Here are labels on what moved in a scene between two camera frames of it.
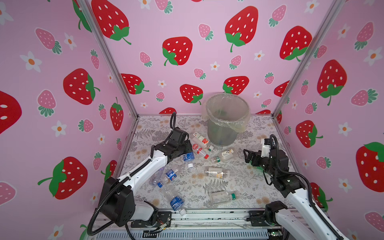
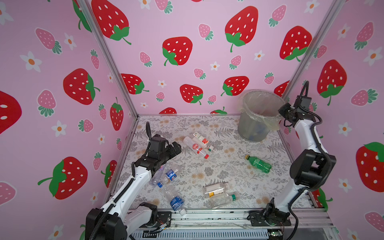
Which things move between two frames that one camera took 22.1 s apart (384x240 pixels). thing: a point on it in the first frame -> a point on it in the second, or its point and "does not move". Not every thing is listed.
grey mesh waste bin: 224,112 -> 260,109
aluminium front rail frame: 202,225 does not move
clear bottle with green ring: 222,197 does not move
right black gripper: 257,155 -> 284,108
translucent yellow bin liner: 230,110 -> 264,106
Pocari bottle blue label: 176,202 does not move
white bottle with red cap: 199,150 does not move
